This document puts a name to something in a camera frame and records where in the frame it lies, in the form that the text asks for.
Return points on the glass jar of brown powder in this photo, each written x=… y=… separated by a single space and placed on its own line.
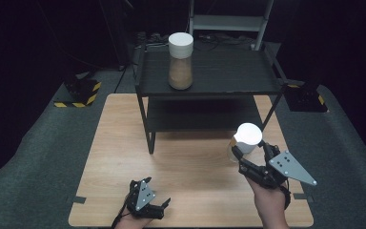
x=180 y=66

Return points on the person's left hand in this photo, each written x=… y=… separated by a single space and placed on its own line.
x=132 y=222

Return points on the white metal stand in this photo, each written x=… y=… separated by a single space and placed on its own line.
x=228 y=22

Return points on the hazard-striped stand base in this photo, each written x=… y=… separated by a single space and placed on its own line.
x=306 y=98
x=81 y=93

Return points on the black metal shelf rack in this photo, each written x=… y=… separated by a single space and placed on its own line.
x=216 y=73

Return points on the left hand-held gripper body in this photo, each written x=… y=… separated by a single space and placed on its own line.
x=144 y=198

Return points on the person's right hand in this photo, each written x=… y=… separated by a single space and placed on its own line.
x=268 y=200

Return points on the grey tape piece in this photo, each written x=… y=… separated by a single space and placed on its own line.
x=303 y=197
x=79 y=199

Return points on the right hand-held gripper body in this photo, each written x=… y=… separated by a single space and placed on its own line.
x=276 y=171

